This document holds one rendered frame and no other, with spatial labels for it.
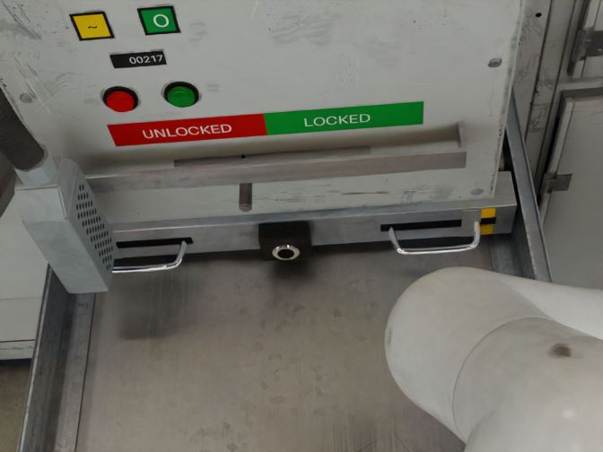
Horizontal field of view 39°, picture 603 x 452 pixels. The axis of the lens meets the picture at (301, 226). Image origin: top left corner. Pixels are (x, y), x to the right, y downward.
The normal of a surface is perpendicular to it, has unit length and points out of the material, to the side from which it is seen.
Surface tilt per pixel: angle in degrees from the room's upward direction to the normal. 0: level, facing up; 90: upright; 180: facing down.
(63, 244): 90
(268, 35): 90
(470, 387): 63
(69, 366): 0
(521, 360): 46
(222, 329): 0
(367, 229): 90
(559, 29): 90
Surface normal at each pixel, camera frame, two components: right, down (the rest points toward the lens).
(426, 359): -0.90, -0.19
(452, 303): -0.46, -0.78
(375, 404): -0.09, -0.54
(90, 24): 0.02, 0.83
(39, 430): 1.00, -0.07
